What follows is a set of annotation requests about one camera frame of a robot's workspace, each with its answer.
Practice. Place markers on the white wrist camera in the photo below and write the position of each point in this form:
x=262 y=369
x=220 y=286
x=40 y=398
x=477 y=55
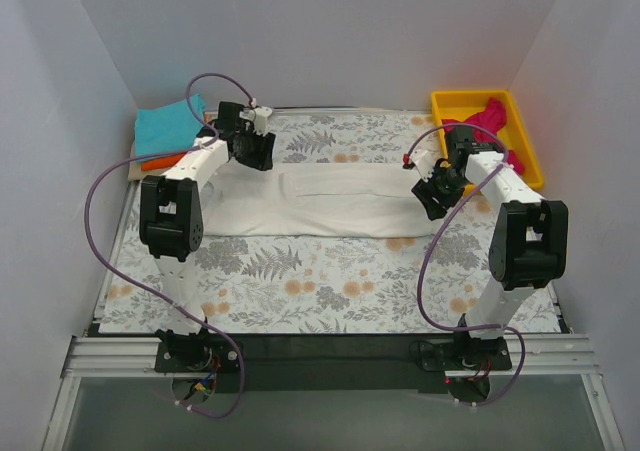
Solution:
x=422 y=161
x=259 y=116

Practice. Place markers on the aluminium frame rail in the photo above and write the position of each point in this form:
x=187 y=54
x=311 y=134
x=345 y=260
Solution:
x=333 y=392

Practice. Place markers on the floral patterned table mat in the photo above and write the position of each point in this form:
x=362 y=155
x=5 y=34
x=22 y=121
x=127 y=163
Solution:
x=318 y=285

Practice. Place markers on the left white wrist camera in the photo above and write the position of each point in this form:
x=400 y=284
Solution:
x=259 y=116

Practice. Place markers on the folded beige t shirt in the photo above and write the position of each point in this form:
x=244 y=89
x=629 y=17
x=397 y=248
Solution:
x=135 y=172

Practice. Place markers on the magenta t shirt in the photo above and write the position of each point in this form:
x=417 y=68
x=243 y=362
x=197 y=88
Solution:
x=493 y=118

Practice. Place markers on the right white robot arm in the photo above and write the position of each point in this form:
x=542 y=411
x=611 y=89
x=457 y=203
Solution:
x=527 y=251

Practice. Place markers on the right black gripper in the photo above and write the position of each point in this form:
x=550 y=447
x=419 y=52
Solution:
x=431 y=193

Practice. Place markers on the folded teal t shirt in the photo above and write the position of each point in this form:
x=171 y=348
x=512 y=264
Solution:
x=167 y=128

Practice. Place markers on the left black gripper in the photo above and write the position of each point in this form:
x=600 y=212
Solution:
x=255 y=147

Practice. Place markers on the yellow plastic bin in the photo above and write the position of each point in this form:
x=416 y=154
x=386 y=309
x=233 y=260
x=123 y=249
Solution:
x=461 y=104

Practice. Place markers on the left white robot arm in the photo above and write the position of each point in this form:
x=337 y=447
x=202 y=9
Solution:
x=172 y=223

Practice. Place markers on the folded orange t shirt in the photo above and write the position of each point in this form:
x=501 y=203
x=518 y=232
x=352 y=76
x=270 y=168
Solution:
x=161 y=162

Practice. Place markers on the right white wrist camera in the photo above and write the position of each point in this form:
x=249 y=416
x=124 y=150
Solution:
x=422 y=161

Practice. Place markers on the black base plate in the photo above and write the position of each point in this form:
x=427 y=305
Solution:
x=343 y=362

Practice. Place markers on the white t shirt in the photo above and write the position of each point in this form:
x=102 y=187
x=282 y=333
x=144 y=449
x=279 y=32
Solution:
x=369 y=200

